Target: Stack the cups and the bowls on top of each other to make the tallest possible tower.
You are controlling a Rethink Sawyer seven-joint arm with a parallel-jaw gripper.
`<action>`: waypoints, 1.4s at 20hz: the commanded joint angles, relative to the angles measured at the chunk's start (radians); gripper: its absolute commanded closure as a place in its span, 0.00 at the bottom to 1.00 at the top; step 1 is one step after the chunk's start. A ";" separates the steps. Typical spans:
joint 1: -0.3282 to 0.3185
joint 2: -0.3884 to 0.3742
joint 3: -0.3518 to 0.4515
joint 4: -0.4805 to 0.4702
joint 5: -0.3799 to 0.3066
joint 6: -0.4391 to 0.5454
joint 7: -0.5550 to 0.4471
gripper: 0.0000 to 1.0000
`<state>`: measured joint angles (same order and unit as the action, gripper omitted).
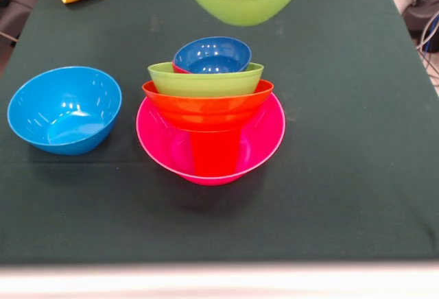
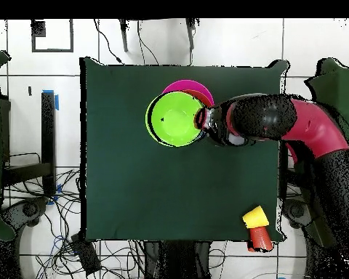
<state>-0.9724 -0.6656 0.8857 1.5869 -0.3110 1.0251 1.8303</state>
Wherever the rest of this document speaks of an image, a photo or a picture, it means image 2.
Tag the black power strip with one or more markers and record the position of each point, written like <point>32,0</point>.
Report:
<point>85,255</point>

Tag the dark green tablecloth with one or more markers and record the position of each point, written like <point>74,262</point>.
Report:
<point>119,189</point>

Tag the large pink bowl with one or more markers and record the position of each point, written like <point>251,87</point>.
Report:
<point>189,85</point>

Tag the grey square frame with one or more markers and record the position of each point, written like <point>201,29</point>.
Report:
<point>52,51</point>

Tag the orange bowl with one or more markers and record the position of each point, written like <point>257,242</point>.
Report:
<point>205,97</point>

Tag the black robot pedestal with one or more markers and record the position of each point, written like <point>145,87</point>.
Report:
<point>177,261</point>

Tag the black stand leg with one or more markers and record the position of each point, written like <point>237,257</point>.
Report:
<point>190,32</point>
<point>124,35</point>

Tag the orange cup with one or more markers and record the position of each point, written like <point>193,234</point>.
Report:
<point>260,239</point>

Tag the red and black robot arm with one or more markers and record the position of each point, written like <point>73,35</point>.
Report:
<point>308,125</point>

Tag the yellow cup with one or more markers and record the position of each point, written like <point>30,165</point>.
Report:
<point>255,218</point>

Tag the green bowl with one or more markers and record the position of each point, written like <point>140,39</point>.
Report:
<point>174,119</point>

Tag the black metal stand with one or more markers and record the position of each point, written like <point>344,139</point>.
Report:
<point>48,130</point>

